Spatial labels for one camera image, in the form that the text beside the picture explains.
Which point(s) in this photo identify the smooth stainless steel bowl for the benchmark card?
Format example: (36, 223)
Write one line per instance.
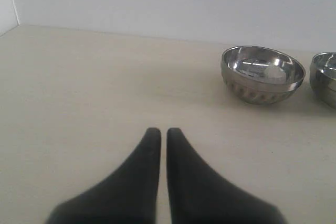
(322, 77)

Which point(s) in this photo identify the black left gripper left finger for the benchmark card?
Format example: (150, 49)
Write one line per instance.
(128, 195)

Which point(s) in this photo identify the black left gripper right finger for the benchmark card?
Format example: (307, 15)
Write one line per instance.
(198, 194)

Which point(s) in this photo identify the ribbed stainless steel bowl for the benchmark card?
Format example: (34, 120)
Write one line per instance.
(259, 75)

